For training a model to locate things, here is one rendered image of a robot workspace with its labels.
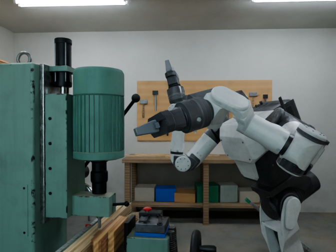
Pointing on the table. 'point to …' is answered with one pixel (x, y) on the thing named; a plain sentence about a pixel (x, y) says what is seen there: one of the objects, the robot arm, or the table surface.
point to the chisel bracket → (93, 204)
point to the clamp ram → (130, 223)
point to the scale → (76, 236)
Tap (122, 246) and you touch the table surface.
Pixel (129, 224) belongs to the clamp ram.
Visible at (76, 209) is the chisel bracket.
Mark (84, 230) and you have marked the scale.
